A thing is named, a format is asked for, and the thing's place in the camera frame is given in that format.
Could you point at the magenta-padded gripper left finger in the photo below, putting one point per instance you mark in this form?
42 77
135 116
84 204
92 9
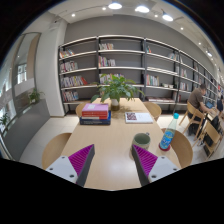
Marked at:
65 166

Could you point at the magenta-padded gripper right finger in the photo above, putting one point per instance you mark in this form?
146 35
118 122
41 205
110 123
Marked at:
160 166

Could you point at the clear bottle with blue cap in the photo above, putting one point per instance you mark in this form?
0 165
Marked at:
168 133

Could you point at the flat round red coaster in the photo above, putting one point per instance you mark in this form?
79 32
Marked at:
160 148

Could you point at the grey-green patterned mug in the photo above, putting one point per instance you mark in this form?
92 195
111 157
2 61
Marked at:
142 140

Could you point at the long grey planter box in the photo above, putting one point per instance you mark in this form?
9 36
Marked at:
28 128

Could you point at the white book with printed cover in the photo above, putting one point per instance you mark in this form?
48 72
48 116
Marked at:
139 117

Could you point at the thick navy blue book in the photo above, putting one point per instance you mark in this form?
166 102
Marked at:
95 121

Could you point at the slatted wooden chair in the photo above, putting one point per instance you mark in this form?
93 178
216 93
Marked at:
192 113
213 133

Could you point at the pink-covered red book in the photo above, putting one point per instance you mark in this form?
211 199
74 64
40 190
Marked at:
95 107

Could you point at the green plant in planter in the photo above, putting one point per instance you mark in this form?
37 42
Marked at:
35 96
4 119

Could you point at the person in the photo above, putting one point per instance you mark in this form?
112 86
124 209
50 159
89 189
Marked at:
196 98
220 103

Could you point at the open laptop with blue screen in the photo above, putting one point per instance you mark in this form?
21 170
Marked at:
209 104

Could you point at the green potted plant white pot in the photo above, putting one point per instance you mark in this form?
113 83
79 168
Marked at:
116 88

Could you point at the dark metal bookshelf unit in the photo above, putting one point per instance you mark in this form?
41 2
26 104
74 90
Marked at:
133 60

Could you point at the ceiling lights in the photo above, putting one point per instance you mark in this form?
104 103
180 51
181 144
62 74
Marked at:
142 9

